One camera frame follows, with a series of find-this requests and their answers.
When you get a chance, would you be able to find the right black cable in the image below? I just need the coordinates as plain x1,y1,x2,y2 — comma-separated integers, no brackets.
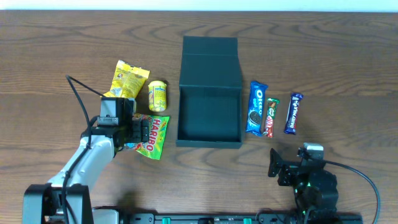
323,159,381,224

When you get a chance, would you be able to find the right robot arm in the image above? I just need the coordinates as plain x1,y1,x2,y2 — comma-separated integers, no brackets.
268,142,338,223

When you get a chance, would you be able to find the purple Dairy Milk bar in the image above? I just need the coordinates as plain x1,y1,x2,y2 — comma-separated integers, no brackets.
284,93,303,135

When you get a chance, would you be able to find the yellow snack bag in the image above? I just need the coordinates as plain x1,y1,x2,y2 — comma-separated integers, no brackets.
104,60,150,100

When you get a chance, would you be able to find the yellow candy canister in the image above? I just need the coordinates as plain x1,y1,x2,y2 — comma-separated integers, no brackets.
148,80,167,112

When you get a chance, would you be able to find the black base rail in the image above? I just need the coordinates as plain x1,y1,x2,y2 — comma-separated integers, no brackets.
93,212,363,224

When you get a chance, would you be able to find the red green KitKat bar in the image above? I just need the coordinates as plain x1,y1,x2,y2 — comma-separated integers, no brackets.
263,98,279,138

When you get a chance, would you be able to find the Haribo gummy candy bag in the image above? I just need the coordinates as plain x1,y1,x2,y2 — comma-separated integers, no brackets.
124,113,170,160

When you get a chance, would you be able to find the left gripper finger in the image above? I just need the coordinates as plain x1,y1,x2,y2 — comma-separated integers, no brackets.
130,120,142,142
141,119,149,142

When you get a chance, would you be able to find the blue Oreo cookie pack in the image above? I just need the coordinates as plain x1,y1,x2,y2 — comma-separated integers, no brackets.
246,81,268,136

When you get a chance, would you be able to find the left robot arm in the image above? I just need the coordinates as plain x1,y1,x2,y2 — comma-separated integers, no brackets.
22,97,147,223

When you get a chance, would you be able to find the dark green open box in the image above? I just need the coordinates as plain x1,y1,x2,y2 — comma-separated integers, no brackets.
176,36,243,149

